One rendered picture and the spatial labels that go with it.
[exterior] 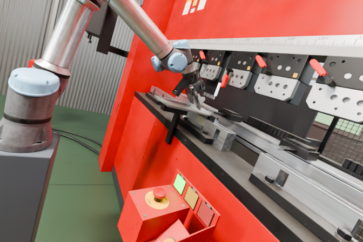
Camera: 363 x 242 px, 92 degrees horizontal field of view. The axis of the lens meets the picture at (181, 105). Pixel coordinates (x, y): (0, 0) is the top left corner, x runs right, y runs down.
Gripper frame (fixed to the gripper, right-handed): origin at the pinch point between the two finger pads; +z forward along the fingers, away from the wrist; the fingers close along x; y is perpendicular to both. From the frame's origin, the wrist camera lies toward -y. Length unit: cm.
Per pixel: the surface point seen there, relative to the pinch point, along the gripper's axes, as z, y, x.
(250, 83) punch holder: -11.0, 17.8, -24.0
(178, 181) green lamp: -0.7, -30.6, -36.5
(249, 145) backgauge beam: 27.2, 16.1, -20.1
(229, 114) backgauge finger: 15.2, 19.5, -2.7
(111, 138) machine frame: 37, -54, 86
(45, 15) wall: -98, -62, 276
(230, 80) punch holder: -12.6, 14.2, -15.9
